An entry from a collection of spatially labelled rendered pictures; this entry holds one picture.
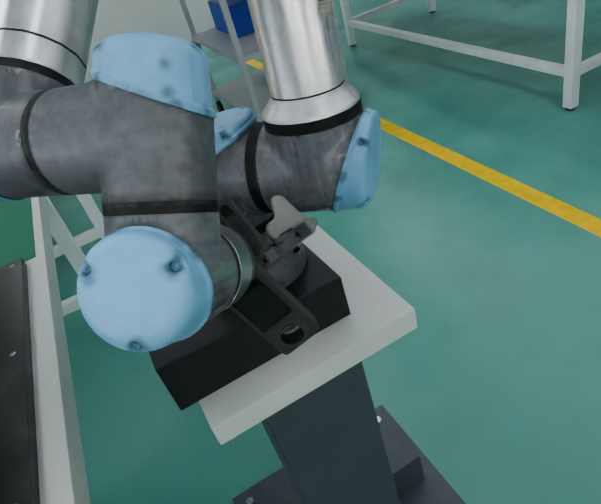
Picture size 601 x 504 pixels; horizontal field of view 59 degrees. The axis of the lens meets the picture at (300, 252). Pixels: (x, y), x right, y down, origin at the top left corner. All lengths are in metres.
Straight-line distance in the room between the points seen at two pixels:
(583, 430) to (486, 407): 0.23
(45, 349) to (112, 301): 0.67
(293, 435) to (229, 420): 0.22
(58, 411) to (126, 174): 0.57
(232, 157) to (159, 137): 0.32
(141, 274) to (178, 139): 0.08
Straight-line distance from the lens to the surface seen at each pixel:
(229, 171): 0.64
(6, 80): 0.44
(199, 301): 0.32
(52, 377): 0.93
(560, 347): 1.71
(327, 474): 1.04
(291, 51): 0.58
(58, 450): 0.82
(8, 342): 1.02
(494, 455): 1.49
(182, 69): 0.35
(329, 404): 0.90
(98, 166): 0.36
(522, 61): 3.06
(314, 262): 0.77
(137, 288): 0.31
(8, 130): 0.41
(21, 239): 1.38
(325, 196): 0.61
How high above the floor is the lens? 1.28
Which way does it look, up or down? 36 degrees down
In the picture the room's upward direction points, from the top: 18 degrees counter-clockwise
